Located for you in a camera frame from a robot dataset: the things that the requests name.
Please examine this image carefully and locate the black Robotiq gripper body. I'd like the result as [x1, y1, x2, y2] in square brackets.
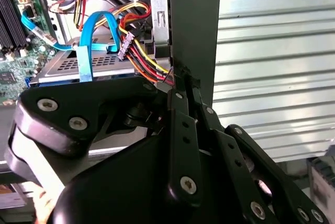
[52, 133, 244, 224]

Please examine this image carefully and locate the red yellow disk power wire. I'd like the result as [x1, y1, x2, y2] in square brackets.
[117, 1, 175, 86]

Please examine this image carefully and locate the hard disk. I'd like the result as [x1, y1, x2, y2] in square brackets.
[28, 76, 147, 90]

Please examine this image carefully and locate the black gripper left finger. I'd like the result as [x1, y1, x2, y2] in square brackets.
[4, 61, 204, 206]

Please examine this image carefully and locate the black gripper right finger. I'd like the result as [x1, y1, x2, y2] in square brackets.
[186, 73, 329, 224]

